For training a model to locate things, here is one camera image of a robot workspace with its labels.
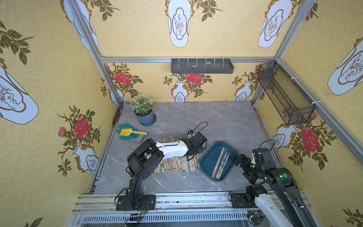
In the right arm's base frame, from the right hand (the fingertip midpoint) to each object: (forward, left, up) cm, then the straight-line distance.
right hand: (236, 166), depth 75 cm
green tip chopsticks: (+4, +27, -11) cm, 29 cm away
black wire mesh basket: (+33, -34, +14) cm, 49 cm away
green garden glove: (+29, +71, -8) cm, 78 cm away
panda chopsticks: (+4, +23, -10) cm, 26 cm away
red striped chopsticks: (+1, +36, -11) cm, 37 cm away
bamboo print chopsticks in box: (+6, +5, -11) cm, 14 cm away
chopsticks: (+1, +28, -11) cm, 30 cm away
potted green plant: (+33, +57, +5) cm, 66 cm away
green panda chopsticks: (+4, +34, -10) cm, 36 cm away
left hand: (+14, +17, -10) cm, 24 cm away
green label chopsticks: (+4, +30, -11) cm, 32 cm away
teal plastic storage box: (+6, +9, -11) cm, 15 cm away
